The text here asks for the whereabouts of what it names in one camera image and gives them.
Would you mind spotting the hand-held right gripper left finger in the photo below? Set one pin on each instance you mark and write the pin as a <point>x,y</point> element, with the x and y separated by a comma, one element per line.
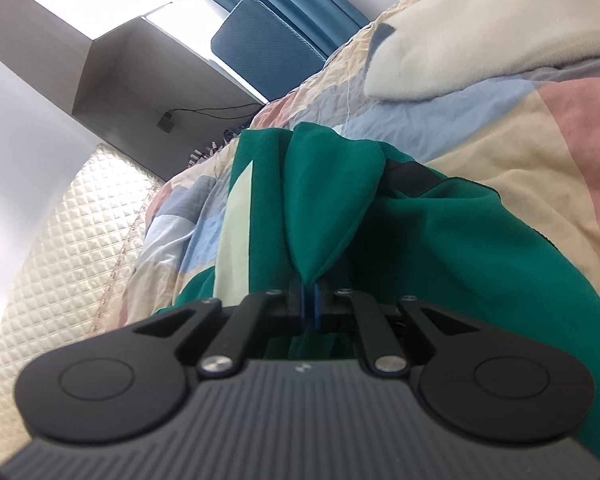
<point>305,310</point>

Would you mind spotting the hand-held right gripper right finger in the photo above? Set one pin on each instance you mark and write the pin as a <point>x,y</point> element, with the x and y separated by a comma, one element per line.
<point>319,307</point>

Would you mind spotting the green sweater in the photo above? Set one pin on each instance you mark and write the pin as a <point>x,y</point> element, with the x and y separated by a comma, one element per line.
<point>455,240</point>

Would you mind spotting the group of small bottles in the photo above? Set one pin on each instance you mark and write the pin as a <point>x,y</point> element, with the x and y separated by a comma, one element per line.
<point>210,152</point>

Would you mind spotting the cream quilted headboard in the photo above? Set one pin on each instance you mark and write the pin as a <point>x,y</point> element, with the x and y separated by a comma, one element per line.
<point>65,260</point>

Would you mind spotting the patchwork quilt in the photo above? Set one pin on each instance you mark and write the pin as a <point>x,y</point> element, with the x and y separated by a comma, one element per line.
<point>530,150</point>

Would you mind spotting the blue chair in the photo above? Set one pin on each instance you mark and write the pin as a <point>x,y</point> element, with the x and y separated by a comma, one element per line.
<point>265,45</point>

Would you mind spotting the white fluffy blanket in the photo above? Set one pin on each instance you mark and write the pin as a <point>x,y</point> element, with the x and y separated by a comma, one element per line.
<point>480,30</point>

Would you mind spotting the grey wardrobe cabinet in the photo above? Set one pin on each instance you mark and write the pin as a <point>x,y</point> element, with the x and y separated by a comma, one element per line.
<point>40,5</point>

